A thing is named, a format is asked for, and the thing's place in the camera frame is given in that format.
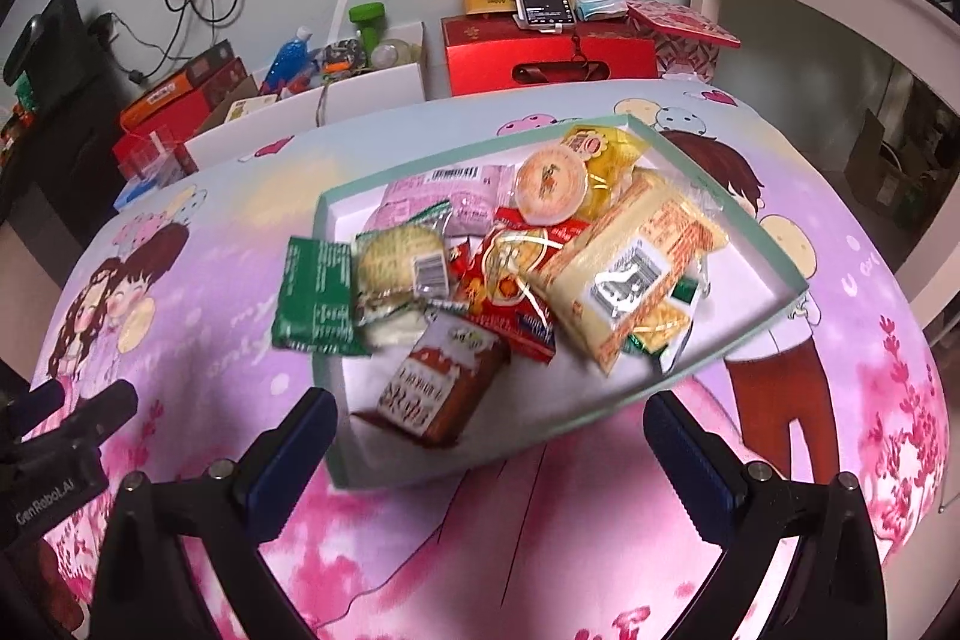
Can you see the orange box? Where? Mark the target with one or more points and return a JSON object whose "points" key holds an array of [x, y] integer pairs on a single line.
{"points": [[169, 93]]}

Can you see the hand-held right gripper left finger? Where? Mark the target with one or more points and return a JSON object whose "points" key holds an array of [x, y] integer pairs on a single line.
{"points": [[289, 452]]}

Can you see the green snack packet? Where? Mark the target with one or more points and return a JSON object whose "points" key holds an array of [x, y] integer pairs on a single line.
{"points": [[315, 295]]}

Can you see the green dumbbell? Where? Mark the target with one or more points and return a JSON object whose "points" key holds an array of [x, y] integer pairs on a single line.
{"points": [[367, 25]]}

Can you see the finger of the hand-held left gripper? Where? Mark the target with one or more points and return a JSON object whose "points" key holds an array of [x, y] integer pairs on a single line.
{"points": [[37, 398], [82, 419]]}

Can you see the small yellow white box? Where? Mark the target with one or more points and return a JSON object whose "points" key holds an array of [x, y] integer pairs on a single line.
{"points": [[251, 109]]}

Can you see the clear packet round bun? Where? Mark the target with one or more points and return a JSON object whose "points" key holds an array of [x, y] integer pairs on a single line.
{"points": [[390, 329]]}

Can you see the white shallow box teal rim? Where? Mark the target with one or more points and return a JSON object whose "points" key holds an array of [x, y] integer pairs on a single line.
{"points": [[570, 400]]}

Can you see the red snack packet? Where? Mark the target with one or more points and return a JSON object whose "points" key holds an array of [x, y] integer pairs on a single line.
{"points": [[510, 302]]}

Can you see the blue white tissue pack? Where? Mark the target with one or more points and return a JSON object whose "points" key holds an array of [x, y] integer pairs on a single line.
{"points": [[142, 194]]}

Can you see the clear round bottle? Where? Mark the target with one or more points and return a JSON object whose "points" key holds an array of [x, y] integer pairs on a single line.
{"points": [[385, 55]]}

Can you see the red patterned flat box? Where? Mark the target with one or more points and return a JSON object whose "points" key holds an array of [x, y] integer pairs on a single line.
{"points": [[682, 29]]}

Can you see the blue bottle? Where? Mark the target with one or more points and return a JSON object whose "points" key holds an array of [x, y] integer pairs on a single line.
{"points": [[289, 59]]}

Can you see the printed blanket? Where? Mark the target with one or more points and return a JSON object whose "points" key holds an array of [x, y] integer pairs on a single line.
{"points": [[225, 280]]}

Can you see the yellow bread packet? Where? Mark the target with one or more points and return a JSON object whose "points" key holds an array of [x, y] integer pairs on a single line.
{"points": [[615, 160]]}

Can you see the beige long bread packet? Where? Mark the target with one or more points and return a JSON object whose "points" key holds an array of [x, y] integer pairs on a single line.
{"points": [[600, 265]]}

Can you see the blue face mask pack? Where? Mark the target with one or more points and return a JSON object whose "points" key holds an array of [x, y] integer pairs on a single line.
{"points": [[600, 6]]}

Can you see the black oblong device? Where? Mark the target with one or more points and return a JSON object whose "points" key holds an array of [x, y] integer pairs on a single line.
{"points": [[26, 48]]}

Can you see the round plastic jelly cup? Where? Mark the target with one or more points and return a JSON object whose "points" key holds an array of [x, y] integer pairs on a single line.
{"points": [[551, 186]]}

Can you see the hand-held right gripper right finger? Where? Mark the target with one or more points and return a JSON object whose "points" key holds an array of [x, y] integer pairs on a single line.
{"points": [[690, 460]]}

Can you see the white open cardboard box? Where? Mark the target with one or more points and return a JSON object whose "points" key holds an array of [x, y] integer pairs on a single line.
{"points": [[360, 96]]}

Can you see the clear plastic container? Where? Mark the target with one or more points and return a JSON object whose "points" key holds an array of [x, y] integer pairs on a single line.
{"points": [[150, 156]]}

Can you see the white green cracker packet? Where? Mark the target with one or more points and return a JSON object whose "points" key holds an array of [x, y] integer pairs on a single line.
{"points": [[686, 295]]}

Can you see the white snack packet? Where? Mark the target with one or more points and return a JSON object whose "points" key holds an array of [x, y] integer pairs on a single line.
{"points": [[450, 197]]}

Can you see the brown cake packet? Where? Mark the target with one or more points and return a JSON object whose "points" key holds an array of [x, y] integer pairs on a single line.
{"points": [[435, 385]]}

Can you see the brown cardboard box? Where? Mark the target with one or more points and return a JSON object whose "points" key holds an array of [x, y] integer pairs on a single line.
{"points": [[885, 160]]}

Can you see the black orange toy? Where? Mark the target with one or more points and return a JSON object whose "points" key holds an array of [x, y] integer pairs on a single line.
{"points": [[345, 57]]}

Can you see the large red gift box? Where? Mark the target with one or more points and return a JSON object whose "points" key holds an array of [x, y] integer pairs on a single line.
{"points": [[487, 55]]}

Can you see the clear packet round rice cake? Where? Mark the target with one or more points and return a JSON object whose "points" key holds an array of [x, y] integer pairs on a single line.
{"points": [[397, 265]]}

